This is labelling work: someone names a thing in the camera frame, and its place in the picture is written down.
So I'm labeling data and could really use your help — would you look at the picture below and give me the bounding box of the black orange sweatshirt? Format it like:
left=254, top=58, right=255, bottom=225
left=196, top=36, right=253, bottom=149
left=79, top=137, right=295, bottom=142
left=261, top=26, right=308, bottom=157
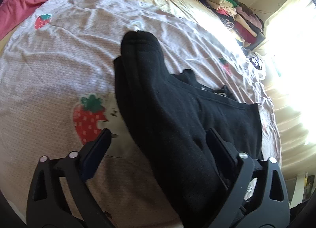
left=114, top=31, right=262, bottom=227

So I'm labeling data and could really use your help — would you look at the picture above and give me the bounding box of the stack of folded clothes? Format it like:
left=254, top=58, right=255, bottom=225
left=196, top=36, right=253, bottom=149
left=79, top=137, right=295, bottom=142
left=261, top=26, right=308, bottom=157
left=198, top=0, right=265, bottom=50

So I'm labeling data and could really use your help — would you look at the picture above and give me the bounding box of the lilac strawberry print blanket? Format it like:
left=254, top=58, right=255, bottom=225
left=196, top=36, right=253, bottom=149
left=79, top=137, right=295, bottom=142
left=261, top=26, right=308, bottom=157
left=1, top=0, right=281, bottom=216

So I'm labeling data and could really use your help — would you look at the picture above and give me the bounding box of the purple white crumpled garment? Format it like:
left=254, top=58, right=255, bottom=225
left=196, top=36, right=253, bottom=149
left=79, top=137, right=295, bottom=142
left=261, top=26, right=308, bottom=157
left=245, top=51, right=266, bottom=80

